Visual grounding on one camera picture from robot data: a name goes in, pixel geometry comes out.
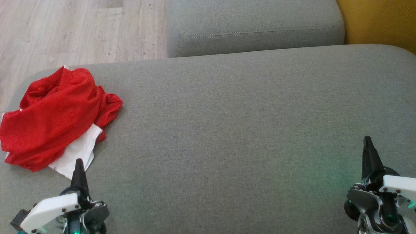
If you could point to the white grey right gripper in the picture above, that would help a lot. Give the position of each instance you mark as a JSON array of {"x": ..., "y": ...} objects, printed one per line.
[{"x": 396, "y": 188}]

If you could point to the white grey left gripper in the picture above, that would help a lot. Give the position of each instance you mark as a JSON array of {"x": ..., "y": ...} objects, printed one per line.
[{"x": 52, "y": 208}]

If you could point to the red and white garment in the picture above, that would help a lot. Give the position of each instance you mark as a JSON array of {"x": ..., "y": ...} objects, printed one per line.
[{"x": 52, "y": 113}]

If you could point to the grey sofa seat cushion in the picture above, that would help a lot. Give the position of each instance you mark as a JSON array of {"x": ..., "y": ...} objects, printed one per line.
[{"x": 227, "y": 130}]

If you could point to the grey sofa ottoman cushion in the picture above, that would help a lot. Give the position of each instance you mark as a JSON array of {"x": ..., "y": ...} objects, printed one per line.
[{"x": 253, "y": 26}]

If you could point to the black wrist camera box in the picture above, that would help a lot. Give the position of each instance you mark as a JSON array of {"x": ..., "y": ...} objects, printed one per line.
[{"x": 19, "y": 219}]

